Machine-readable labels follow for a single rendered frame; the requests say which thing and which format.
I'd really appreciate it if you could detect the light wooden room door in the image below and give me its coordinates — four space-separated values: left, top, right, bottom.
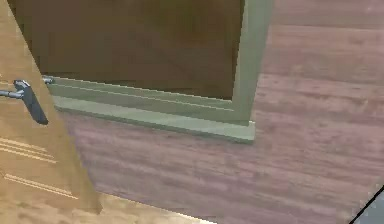
0 0 103 215

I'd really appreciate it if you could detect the dark grey door handle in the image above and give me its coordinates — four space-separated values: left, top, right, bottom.
0 79 50 126

